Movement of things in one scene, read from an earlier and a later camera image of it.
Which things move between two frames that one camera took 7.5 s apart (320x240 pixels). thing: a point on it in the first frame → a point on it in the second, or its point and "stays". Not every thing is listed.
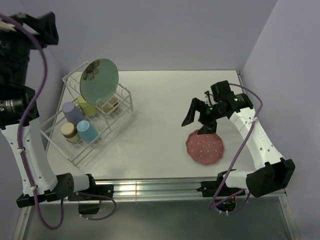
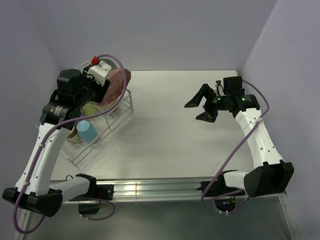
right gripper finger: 195,106 → 205,91
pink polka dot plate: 205,148 → 116,85
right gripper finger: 209,126 → 207,117
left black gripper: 44,25 → 100,90
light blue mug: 87,132 stays
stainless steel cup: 70,132 stays
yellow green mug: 88,109 stays
